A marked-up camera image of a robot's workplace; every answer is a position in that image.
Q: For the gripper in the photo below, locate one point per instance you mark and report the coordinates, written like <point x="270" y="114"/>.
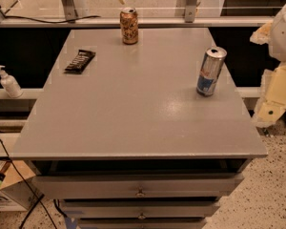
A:
<point x="283" y="35"/>

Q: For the silver blue redbull can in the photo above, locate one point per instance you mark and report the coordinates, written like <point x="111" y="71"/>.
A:
<point x="210" y="70"/>

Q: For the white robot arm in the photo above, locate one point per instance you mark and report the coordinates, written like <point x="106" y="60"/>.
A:
<point x="276" y="46"/>

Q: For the orange soda can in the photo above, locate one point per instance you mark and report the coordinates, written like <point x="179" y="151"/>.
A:
<point x="129" y="25"/>

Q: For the grey drawer cabinet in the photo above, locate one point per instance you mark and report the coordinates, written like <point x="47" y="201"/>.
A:
<point x="135" y="111"/>

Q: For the top grey drawer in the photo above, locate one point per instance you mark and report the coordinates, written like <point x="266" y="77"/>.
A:
<point x="138" y="186"/>

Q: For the grey drawer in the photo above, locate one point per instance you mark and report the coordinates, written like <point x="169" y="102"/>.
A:
<point x="141" y="223"/>
<point x="137" y="209"/>
<point x="138" y="186"/>

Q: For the black chocolate bar wrapper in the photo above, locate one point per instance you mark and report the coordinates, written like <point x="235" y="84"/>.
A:
<point x="80" y="62"/>

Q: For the middle grey drawer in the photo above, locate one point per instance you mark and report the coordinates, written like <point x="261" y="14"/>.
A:
<point x="137" y="209"/>

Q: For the bottom grey drawer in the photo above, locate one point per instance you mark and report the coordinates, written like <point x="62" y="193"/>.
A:
<point x="141" y="223"/>

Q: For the white pump sanitizer bottle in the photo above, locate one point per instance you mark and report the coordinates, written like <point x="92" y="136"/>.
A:
<point x="10" y="84"/>

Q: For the cardboard box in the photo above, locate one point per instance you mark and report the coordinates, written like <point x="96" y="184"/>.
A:
<point x="17" y="194"/>

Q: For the right metal bracket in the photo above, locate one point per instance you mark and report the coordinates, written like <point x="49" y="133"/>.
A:
<point x="190" y="11"/>

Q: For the metal bracket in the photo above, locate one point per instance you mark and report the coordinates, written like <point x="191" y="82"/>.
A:
<point x="190" y="11"/>
<point x="69" y="9"/>

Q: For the left metal bracket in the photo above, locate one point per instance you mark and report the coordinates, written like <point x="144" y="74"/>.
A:
<point x="69" y="9"/>

